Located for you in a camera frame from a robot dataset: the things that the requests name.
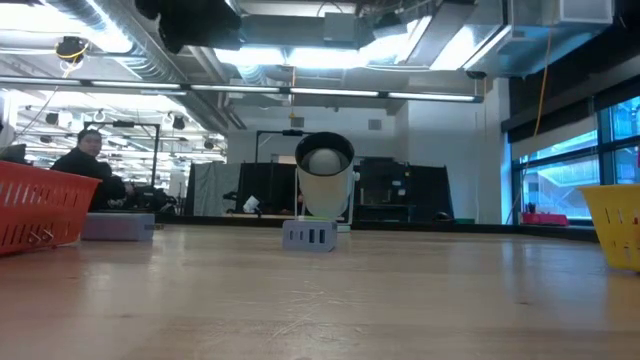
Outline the red bin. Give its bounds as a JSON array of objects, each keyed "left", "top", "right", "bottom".
[{"left": 521, "top": 212, "right": 570, "bottom": 228}]

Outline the grey ceiling unit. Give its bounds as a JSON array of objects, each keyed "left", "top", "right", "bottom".
[{"left": 323, "top": 12, "right": 374, "bottom": 49}]

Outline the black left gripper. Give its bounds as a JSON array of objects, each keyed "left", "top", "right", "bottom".
[{"left": 133, "top": 0, "right": 244, "bottom": 55}]

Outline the yellow hanging cable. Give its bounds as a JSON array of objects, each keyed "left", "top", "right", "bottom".
[{"left": 531, "top": 27, "right": 554, "bottom": 142}]

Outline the yellow plastic basket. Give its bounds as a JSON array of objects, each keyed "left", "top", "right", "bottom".
[{"left": 577, "top": 184, "right": 640, "bottom": 274}]

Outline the grey curtain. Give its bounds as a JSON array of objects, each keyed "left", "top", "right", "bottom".
[{"left": 192, "top": 162, "right": 242, "bottom": 218}]

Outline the black gantry frame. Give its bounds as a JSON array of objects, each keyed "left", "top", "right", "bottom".
[
  {"left": 254, "top": 128, "right": 314, "bottom": 164},
  {"left": 79, "top": 119, "right": 161, "bottom": 194}
]

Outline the lavender wall charger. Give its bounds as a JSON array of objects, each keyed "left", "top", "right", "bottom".
[{"left": 80, "top": 212, "right": 157, "bottom": 243}]

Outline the lavender multi-port charger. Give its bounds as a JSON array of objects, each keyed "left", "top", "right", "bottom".
[{"left": 281, "top": 219, "right": 339, "bottom": 253}]

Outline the black curtain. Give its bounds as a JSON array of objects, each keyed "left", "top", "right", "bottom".
[{"left": 235, "top": 162, "right": 301, "bottom": 216}]

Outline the orange plastic basket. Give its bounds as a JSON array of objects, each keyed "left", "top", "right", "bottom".
[{"left": 0, "top": 160, "right": 103, "bottom": 257}]

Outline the person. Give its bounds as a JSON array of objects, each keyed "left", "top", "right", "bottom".
[{"left": 49, "top": 128, "right": 137, "bottom": 212}]

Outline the long ceiling light strip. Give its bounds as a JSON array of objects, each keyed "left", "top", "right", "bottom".
[{"left": 0, "top": 74, "right": 485, "bottom": 104}]

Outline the black table frame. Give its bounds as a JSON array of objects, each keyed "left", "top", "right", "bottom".
[{"left": 154, "top": 213, "right": 599, "bottom": 243}]

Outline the black ceiling cable reel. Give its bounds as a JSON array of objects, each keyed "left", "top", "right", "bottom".
[{"left": 54, "top": 35, "right": 91, "bottom": 64}]

